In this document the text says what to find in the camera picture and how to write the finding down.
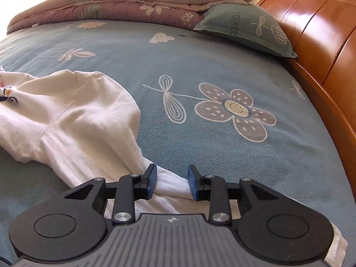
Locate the orange wooden headboard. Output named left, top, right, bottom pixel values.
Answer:
left=256, top=0, right=356, bottom=191

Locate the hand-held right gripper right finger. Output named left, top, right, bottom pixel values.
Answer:
left=188, top=165, right=281, bottom=225

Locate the blue floral bed sheet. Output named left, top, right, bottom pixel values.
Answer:
left=0, top=19, right=356, bottom=267

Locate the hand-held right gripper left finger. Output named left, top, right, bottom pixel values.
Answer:
left=65, top=164, right=158, bottom=225

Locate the white garment sleeve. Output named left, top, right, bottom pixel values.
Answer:
left=0, top=65, right=348, bottom=266

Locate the teal printed pillow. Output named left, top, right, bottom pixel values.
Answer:
left=193, top=3, right=298, bottom=59

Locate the pink floral folded quilt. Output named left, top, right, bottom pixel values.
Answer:
left=7, top=0, right=255, bottom=34

